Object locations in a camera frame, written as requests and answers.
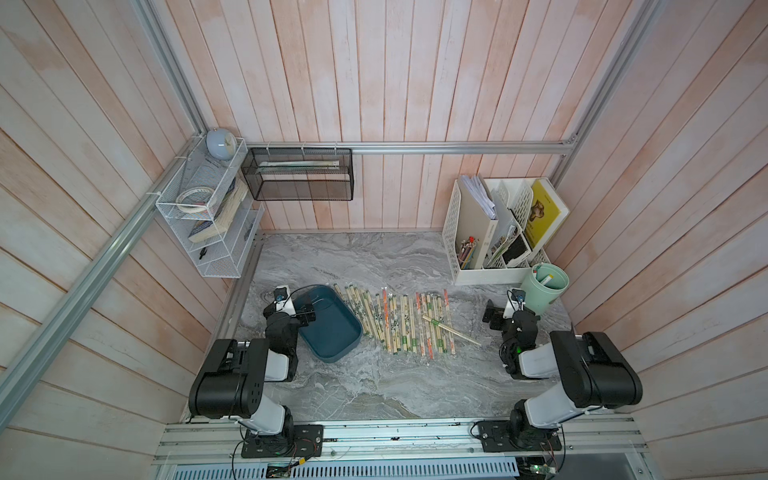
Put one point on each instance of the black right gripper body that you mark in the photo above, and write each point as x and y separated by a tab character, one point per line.
499	322

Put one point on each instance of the green band chopsticks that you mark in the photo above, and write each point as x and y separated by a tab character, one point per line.
348	302
354	296
443	326

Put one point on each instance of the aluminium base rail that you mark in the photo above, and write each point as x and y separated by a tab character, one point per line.
599	445

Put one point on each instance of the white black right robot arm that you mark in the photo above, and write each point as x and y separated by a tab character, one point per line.
592	374

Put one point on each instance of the black booklet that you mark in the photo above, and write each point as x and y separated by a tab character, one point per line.
517	252

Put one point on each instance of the teal plastic storage tray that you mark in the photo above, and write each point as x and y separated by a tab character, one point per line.
332	330

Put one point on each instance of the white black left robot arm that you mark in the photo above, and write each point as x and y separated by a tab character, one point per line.
231	383

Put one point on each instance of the roll of tape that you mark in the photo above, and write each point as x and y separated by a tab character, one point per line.
194	200

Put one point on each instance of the white wire wall shelf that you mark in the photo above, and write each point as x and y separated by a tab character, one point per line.
218	257

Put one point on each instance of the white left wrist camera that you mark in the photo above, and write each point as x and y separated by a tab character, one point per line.
282	300

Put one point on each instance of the red printed chopsticks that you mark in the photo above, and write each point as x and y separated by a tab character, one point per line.
448	321

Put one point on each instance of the green tip chopsticks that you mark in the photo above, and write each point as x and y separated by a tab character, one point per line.
349	295

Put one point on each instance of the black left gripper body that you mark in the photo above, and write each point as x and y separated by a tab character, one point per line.
300	320

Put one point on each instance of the yellow book with animal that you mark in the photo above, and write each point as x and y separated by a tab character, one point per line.
547	213

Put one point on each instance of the small grey globe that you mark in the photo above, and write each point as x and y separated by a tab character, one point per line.
221	144

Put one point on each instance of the white file organizer rack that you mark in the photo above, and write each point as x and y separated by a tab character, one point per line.
465	218

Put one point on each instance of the black mesh wall basket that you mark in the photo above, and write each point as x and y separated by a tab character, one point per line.
299	174

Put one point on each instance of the white papers in organizer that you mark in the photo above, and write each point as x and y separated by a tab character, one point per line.
475	186

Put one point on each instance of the old book on shelf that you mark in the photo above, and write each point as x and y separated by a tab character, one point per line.
224	216

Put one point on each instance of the bundle of coloured folders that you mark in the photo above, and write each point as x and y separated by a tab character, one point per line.
466	252

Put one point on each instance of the mint green pen cup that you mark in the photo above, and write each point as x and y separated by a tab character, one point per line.
538	297

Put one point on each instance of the red striped chopsticks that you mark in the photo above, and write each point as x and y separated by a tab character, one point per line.
387	328

